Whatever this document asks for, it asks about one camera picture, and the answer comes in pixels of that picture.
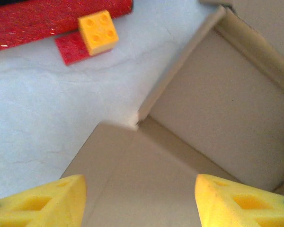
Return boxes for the long red toy brick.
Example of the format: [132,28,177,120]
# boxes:
[0,0,134,54]

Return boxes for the flat red toy plate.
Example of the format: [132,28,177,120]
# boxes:
[54,32,92,66]

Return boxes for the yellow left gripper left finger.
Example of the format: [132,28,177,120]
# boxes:
[0,174,88,227]

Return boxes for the brown cardboard box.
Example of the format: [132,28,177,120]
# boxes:
[59,0,284,227]

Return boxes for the yellow toy brick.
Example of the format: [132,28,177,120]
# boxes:
[77,9,120,57]

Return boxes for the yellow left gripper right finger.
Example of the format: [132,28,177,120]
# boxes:
[195,174,284,227]

